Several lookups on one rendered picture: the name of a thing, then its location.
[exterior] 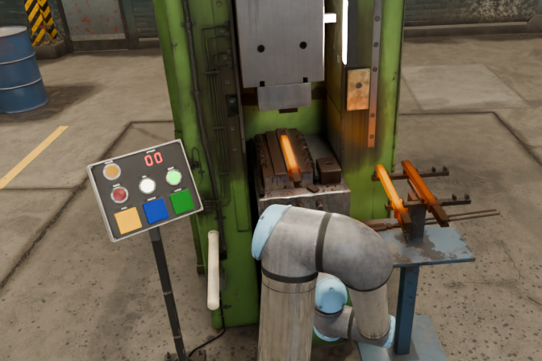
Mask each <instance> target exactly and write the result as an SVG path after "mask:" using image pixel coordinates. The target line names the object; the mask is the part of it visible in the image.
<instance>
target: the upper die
mask: <svg viewBox="0 0 542 361"><path fill-rule="evenodd" d="M254 91H255V95H256V102H257V105H258V110H259V111H264V110H280V109H289V108H299V107H307V106H311V83H310V82H307V80H306V78H305V77H304V78H303V83H297V84H288V85H271V86H265V84H264V82H263V81H260V87H254Z"/></svg>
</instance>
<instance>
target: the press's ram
mask: <svg viewBox="0 0 542 361"><path fill-rule="evenodd" d="M233 4H234V13H235V22H236V38H237V48H238V57H239V62H240V71H241V76H242V82H243V87H244V88H253V87H260V81H263V82H264V84H265V86H271V85H288V84H297V83H303V78H304V77H305V78H306V80H307V82H315V81H324V23H331V22H335V21H336V14H335V13H334V12H329V13H324V5H323V0H233Z"/></svg>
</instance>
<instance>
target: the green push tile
mask: <svg viewBox="0 0 542 361"><path fill-rule="evenodd" d="M169 198H170V201H171V203H172V206H173V210H174V213H175V214H180V213H183V212H186V211H187V210H191V209H194V203H193V201H192V198H191V196H190V191H189V190H188V189H186V190H183V191H181V192H178V193H174V194H171V195H169Z"/></svg>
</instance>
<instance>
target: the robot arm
mask: <svg viewBox="0 0 542 361"><path fill-rule="evenodd" d="M252 256H253V258H255V259H257V260H261V273H262V284H261V311H260V326H259V341H258V355H257V361H310V359H311V340H312V330H313V327H314V331H315V333H316V334H317V335H318V336H319V337H320V338H321V339H323V340H326V341H335V340H337V339H339V338H340V337H342V338H347V339H351V340H355V341H358V342H364V343H368V344H371V345H374V346H379V347H380V348H383V347H384V348H390V346H391V343H392V339H393V334H394V324H395V318H394V316H391V315H389V314H388V304H387V290H386V283H387V281H388V280H389V279H390V277H391V274H392V271H393V256H392V253H391V250H390V248H389V246H388V244H387V243H386V241H385V240H384V239H383V238H382V237H381V236H380V235H379V234H378V233H377V232H376V231H374V230H373V229H371V228H370V227H368V226H366V225H365V224H364V223H362V222H359V221H357V220H356V219H353V218H350V217H348V216H345V215H342V214H336V213H328V212H323V211H318V210H309V209H304V208H299V207H294V206H292V205H271V206H269V207H268V208H267V209H266V210H265V211H264V213H263V214H262V215H261V217H260V219H259V221H258V223H257V225H256V229H255V231H254V235H253V238H252ZM345 286H347V287H348V291H349V295H350V298H351V301H352V306H347V305H345V304H346V302H347V290H346V288H345Z"/></svg>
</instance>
